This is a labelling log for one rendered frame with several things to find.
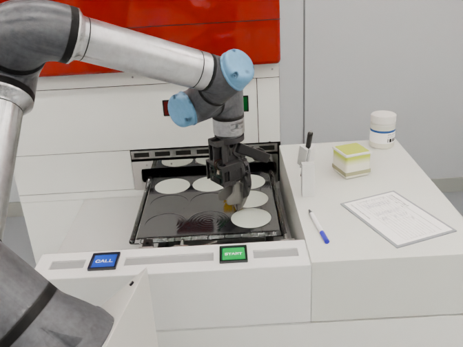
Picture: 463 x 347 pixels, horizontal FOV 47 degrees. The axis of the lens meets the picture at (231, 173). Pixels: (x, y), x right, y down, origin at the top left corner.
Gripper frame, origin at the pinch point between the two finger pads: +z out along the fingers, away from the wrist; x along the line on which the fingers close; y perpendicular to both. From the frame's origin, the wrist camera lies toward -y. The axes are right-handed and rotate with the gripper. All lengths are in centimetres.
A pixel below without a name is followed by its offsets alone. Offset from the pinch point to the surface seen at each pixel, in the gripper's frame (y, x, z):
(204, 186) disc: -0.9, -17.6, 1.3
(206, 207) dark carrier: 5.8, -7.1, 1.4
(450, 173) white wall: -211, -65, 79
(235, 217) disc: 3.4, 2.6, 1.2
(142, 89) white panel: 5.0, -37.4, -24.4
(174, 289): 31.9, 20.3, -0.8
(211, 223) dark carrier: 9.5, 0.8, 1.4
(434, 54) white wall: -196, -75, 4
